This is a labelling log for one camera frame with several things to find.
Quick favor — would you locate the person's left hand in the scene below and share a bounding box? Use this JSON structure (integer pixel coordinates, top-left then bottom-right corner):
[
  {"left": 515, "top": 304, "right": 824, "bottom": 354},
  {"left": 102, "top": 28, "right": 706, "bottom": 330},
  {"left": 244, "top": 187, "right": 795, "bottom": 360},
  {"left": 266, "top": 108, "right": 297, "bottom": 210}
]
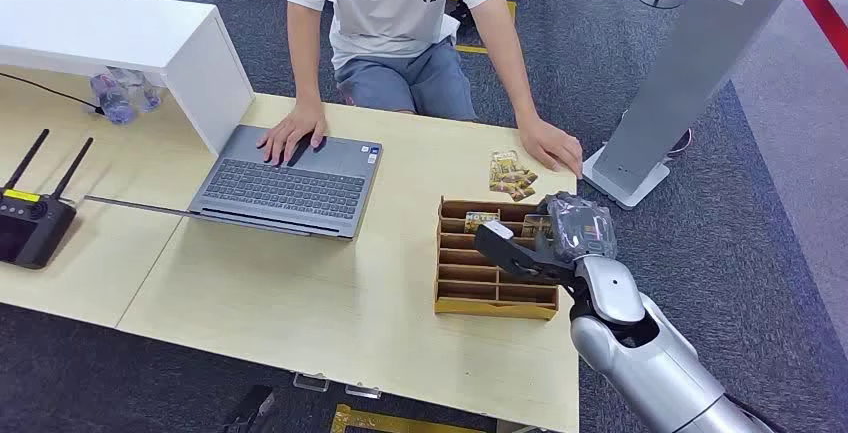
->
[{"left": 515, "top": 115, "right": 586, "bottom": 180}]

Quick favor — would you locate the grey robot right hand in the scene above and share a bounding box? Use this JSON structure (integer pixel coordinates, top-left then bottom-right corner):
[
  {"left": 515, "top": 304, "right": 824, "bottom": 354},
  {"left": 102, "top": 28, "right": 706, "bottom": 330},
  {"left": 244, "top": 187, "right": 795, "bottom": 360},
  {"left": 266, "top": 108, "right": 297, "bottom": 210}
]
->
[{"left": 545, "top": 191, "right": 619, "bottom": 263}]

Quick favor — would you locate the person's right hand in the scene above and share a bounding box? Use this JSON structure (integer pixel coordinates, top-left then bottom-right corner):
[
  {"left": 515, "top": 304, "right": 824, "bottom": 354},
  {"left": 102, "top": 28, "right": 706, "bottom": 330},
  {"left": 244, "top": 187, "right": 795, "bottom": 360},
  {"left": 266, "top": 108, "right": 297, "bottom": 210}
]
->
[{"left": 256, "top": 102, "right": 330, "bottom": 168}]

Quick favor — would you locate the wooden card organizer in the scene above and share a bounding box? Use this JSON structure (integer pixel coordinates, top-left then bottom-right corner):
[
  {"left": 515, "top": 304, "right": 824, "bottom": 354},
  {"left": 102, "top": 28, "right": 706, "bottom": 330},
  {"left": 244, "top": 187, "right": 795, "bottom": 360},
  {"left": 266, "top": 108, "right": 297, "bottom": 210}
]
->
[{"left": 433, "top": 196, "right": 562, "bottom": 322}]

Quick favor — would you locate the person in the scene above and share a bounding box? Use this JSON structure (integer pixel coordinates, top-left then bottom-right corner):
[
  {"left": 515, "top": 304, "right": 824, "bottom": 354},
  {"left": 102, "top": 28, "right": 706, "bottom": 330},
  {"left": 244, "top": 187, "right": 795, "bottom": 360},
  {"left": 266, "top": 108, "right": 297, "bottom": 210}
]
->
[{"left": 256, "top": 0, "right": 586, "bottom": 180}]

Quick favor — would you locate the grey laptop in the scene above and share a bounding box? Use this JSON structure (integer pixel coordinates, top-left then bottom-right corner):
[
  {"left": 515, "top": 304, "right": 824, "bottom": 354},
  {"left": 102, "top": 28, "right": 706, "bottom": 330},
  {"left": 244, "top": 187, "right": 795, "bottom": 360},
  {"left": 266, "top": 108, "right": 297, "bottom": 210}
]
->
[{"left": 84, "top": 123, "right": 385, "bottom": 243}]

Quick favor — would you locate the shoe behind kiosk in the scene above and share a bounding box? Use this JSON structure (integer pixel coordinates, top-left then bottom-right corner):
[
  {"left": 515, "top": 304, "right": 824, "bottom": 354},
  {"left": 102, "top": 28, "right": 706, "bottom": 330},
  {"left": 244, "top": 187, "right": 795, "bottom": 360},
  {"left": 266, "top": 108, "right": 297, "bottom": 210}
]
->
[{"left": 665, "top": 126, "right": 694, "bottom": 157}]

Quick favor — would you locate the clear plastic water bottle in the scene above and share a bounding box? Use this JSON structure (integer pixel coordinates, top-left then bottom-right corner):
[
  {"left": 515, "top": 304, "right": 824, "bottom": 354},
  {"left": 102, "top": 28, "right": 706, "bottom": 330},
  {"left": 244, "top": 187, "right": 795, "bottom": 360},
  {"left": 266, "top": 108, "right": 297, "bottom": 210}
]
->
[
  {"left": 109, "top": 66, "right": 164, "bottom": 114},
  {"left": 88, "top": 72, "right": 138, "bottom": 127}
]

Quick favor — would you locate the grey kiosk stand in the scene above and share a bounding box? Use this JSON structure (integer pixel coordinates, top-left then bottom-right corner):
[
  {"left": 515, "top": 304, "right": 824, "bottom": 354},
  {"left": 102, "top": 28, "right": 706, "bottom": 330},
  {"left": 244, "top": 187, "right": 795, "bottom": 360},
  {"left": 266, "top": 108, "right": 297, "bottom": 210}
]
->
[{"left": 579, "top": 0, "right": 804, "bottom": 212}]

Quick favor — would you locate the white desk shelf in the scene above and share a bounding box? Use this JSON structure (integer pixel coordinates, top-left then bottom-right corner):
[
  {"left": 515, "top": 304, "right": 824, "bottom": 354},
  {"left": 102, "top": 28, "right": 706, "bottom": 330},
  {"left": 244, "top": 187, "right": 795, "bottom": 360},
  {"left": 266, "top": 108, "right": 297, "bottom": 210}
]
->
[{"left": 0, "top": 0, "right": 257, "bottom": 157}]

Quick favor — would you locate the long yellow floor tape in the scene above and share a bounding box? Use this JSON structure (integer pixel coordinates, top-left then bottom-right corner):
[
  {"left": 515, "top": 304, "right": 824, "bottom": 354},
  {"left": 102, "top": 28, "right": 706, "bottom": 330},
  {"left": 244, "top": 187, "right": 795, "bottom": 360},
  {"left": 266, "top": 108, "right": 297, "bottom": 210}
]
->
[{"left": 329, "top": 403, "right": 489, "bottom": 433}]

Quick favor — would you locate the black controller with antennas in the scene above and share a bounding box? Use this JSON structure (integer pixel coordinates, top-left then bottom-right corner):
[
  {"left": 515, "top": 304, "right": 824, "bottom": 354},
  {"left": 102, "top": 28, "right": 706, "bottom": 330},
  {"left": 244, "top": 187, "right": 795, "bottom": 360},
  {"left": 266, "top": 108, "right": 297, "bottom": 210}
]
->
[{"left": 0, "top": 127, "right": 96, "bottom": 271}]

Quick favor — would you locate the black object under desk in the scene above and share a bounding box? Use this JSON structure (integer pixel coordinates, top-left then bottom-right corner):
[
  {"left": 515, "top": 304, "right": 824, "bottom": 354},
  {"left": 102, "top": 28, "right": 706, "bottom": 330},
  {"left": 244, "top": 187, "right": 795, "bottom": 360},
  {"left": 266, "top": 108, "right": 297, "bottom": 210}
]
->
[{"left": 221, "top": 384, "right": 277, "bottom": 433}]

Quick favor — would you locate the red barrier strip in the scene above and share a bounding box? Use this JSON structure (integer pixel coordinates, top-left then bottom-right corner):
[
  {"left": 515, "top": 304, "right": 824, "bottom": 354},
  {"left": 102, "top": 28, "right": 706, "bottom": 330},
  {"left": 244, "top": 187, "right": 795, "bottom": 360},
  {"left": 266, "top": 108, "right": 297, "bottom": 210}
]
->
[{"left": 791, "top": 0, "right": 848, "bottom": 71}]

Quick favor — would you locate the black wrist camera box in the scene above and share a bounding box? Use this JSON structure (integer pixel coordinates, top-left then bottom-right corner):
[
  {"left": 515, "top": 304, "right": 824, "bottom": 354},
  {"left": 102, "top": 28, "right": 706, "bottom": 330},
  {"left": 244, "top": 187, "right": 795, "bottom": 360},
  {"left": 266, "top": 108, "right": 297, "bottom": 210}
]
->
[{"left": 472, "top": 219, "right": 579, "bottom": 287}]

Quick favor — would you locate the thin black cable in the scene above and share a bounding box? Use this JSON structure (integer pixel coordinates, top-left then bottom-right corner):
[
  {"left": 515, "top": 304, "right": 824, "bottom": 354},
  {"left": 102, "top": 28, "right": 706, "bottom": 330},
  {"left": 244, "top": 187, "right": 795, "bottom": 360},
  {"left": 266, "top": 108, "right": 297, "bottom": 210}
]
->
[{"left": 0, "top": 70, "right": 106, "bottom": 117}]

